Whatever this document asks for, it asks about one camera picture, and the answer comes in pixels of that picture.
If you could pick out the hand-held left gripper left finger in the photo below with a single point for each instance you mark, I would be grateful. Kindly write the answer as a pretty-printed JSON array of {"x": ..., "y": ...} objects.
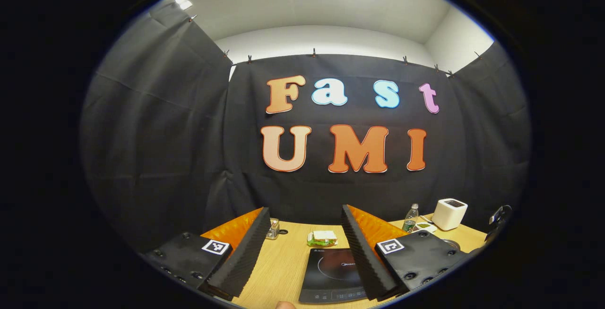
[{"x": 246, "y": 257}]

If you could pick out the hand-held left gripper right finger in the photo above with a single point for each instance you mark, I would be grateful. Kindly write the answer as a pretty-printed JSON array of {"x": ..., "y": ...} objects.
[{"x": 364, "y": 257}]

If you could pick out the black induction cooktop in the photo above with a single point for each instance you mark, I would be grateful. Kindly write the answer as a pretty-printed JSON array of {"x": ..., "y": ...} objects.
[{"x": 331, "y": 271}]

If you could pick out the sandwich with lettuce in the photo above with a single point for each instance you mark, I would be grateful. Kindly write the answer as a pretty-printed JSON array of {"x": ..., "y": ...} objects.
[{"x": 324, "y": 237}]

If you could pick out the white toaster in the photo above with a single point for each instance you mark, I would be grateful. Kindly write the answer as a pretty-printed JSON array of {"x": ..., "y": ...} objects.
[{"x": 449, "y": 217}]

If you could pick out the clear plastic water bottle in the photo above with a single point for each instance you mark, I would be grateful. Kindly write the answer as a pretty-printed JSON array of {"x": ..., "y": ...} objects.
[{"x": 410, "y": 221}]

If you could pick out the white divided bean dish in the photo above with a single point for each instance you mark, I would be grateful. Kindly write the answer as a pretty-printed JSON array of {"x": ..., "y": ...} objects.
[{"x": 425, "y": 226}]

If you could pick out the black backdrop cloth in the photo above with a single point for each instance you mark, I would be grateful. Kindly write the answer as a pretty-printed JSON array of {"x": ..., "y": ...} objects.
[{"x": 189, "y": 158}]

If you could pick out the row of black cloth clips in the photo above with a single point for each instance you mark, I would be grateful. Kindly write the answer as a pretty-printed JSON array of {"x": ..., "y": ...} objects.
[{"x": 313, "y": 53}]

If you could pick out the narrow ceiling light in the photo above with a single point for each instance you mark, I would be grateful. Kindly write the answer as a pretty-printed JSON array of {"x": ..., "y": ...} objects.
[{"x": 183, "y": 2}]

